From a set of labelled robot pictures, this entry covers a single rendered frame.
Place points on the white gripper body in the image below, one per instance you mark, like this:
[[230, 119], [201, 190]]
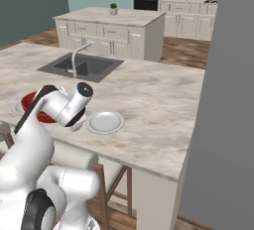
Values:
[[78, 124]]

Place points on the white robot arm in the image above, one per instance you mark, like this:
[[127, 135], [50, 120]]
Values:
[[23, 161]]

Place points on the red bowl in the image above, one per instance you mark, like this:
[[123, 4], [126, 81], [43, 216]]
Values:
[[29, 99]]

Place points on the white round plate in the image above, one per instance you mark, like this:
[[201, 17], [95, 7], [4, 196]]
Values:
[[105, 122], [17, 109]]

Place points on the wooden stool with white cushion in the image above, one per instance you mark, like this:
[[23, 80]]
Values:
[[109, 174], [5, 133]]

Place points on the dark grey sink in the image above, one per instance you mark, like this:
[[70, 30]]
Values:
[[94, 67]]

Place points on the silver tap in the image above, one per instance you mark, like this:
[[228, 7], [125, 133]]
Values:
[[74, 58]]

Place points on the white island cupboards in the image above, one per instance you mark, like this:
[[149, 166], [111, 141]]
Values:
[[109, 35]]

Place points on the small green potted plant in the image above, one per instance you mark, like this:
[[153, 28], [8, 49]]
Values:
[[113, 8]]

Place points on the white cupboard run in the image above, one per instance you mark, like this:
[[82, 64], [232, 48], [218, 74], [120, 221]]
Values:
[[188, 21]]

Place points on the black hob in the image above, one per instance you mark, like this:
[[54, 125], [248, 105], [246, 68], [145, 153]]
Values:
[[211, 1]]

